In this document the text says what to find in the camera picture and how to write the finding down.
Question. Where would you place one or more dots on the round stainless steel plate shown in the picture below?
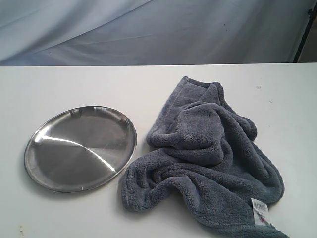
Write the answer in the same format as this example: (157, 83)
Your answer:
(80, 149)

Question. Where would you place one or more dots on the grey fleece towel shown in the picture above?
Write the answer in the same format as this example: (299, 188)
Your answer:
(205, 151)

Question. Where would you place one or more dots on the grey backdrop cloth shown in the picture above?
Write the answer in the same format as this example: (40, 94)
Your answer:
(149, 32)

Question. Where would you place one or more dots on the black stand pole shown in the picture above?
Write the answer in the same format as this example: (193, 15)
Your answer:
(306, 51)

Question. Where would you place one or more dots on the white fabric care label tag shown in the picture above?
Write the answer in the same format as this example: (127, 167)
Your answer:
(261, 213)

